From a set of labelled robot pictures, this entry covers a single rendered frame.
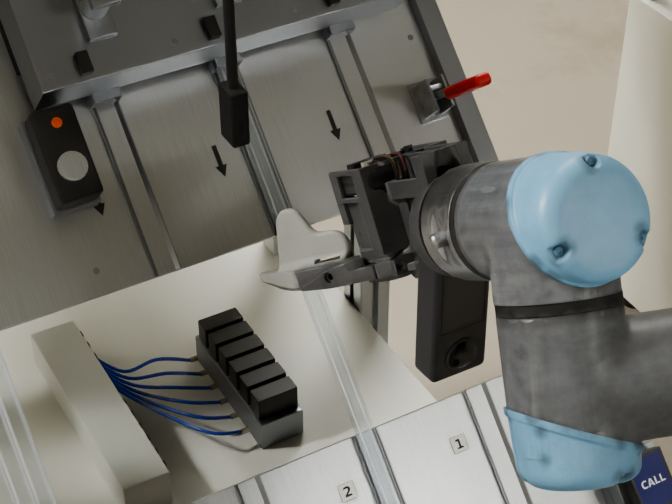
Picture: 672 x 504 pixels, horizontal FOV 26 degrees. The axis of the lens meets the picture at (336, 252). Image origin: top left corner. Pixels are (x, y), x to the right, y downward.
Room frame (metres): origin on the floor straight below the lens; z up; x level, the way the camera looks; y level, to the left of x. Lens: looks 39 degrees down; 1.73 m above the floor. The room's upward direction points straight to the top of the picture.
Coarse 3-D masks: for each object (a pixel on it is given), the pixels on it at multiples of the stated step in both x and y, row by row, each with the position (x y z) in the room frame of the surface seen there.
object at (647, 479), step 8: (648, 456) 0.87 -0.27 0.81; (656, 456) 0.87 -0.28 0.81; (648, 464) 0.86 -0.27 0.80; (656, 464) 0.86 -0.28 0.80; (664, 464) 0.87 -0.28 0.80; (640, 472) 0.85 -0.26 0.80; (648, 472) 0.86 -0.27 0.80; (656, 472) 0.86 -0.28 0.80; (664, 472) 0.86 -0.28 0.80; (640, 480) 0.85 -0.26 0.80; (648, 480) 0.85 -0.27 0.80; (656, 480) 0.85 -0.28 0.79; (664, 480) 0.85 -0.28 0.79; (640, 488) 0.84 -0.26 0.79; (648, 488) 0.85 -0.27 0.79; (656, 488) 0.85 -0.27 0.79; (664, 488) 0.85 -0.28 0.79; (640, 496) 0.84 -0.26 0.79; (648, 496) 0.84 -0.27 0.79; (656, 496) 0.84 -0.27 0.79; (664, 496) 0.84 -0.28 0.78
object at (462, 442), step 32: (480, 384) 0.91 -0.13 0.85; (416, 416) 0.88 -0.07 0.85; (448, 416) 0.88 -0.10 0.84; (480, 416) 0.89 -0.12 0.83; (352, 448) 0.84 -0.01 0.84; (384, 448) 0.85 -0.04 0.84; (416, 448) 0.86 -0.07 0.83; (448, 448) 0.86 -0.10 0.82; (480, 448) 0.87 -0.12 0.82; (512, 448) 0.88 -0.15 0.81; (256, 480) 0.80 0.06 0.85; (288, 480) 0.81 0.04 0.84; (320, 480) 0.82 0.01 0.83; (352, 480) 0.82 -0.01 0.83; (416, 480) 0.84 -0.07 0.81; (448, 480) 0.84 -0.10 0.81; (480, 480) 0.85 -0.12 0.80; (512, 480) 0.86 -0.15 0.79
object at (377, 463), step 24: (264, 144) 1.01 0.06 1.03; (264, 168) 1.00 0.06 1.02; (264, 192) 0.99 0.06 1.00; (312, 312) 0.92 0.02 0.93; (336, 336) 0.90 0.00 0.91; (336, 360) 0.89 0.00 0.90; (360, 408) 0.86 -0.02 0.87; (360, 432) 0.85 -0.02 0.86; (384, 456) 0.84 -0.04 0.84; (384, 480) 0.82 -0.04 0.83
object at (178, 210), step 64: (0, 64) 1.01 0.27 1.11; (256, 64) 1.08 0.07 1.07; (320, 64) 1.09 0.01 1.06; (384, 64) 1.11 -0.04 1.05; (0, 128) 0.97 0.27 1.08; (128, 128) 1.00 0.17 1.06; (192, 128) 1.02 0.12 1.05; (320, 128) 1.05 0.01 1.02; (384, 128) 1.06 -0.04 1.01; (448, 128) 1.08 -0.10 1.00; (0, 192) 0.93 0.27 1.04; (128, 192) 0.96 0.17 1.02; (192, 192) 0.97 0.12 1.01; (256, 192) 0.99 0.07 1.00; (320, 192) 1.01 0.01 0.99; (0, 256) 0.89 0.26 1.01; (64, 256) 0.90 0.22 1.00; (128, 256) 0.92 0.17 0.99; (192, 256) 0.93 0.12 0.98; (0, 320) 0.85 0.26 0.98
